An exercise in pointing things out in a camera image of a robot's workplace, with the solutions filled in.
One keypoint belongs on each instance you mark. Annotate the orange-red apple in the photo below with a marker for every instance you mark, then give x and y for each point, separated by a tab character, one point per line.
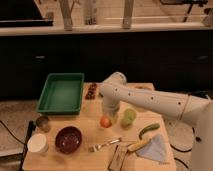
105	122

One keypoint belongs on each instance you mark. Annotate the silver fork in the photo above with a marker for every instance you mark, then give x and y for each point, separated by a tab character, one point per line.
97	147

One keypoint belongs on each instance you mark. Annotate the purple bowl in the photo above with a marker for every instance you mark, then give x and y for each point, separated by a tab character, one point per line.
68	140

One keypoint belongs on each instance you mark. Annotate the small metal cup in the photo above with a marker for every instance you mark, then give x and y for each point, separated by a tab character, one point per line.
42	123

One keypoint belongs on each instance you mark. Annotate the white cup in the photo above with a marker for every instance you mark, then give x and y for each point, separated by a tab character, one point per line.
38	143

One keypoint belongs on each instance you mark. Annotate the green cup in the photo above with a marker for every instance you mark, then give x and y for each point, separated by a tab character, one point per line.
129	115

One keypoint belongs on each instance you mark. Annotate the orange bowl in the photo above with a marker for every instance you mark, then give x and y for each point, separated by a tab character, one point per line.
144	87

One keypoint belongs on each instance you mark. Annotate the green cucumber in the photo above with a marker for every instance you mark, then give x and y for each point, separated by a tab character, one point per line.
150	127

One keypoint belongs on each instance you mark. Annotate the wooden block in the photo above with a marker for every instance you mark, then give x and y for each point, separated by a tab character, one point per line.
118	158

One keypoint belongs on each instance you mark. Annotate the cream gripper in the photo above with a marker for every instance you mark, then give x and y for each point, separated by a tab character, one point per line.
111	113

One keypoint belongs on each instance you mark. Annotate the yellow banana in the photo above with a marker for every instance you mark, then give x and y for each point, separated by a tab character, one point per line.
137	145

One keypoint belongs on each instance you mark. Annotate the dark grape bunch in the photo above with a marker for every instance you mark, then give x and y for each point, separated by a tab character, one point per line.
91	91

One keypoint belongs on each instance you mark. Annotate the green plastic tray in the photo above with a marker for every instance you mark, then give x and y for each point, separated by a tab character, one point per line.
61	94

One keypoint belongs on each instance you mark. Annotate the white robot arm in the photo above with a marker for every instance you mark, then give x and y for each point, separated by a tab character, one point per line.
194	111

